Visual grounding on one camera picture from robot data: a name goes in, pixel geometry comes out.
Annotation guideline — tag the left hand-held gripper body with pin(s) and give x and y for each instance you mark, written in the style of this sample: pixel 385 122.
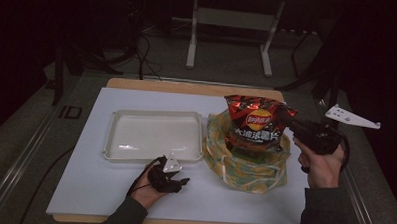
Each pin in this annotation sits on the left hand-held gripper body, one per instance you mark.
pixel 159 180

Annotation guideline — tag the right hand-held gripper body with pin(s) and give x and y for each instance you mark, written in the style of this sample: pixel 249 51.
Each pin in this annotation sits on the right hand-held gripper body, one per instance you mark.
pixel 322 138

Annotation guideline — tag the red chips bag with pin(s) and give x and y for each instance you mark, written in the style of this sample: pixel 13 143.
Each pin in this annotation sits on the red chips bag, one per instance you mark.
pixel 257 124

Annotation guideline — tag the white plastic tray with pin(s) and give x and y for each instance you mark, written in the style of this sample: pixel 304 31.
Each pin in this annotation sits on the white plastic tray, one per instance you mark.
pixel 154 137

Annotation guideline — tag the floral fabric bag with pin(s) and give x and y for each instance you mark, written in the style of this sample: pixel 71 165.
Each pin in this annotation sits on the floral fabric bag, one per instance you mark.
pixel 247 173

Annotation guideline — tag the person's left hand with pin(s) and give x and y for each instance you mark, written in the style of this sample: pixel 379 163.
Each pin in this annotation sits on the person's left hand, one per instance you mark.
pixel 143 193

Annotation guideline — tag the person's right hand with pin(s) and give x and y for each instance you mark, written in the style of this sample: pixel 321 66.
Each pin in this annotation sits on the person's right hand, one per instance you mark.
pixel 323 169

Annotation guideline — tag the black tripod stand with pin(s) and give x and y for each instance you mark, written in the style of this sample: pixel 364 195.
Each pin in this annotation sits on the black tripod stand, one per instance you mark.
pixel 74 61
pixel 330 90

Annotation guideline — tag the white metal stand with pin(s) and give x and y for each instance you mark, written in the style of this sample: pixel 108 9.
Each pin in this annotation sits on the white metal stand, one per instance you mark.
pixel 234 18

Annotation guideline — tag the metal floor rail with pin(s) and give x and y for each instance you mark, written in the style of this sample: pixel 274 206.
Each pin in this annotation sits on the metal floor rail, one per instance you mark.
pixel 18 165
pixel 363 204

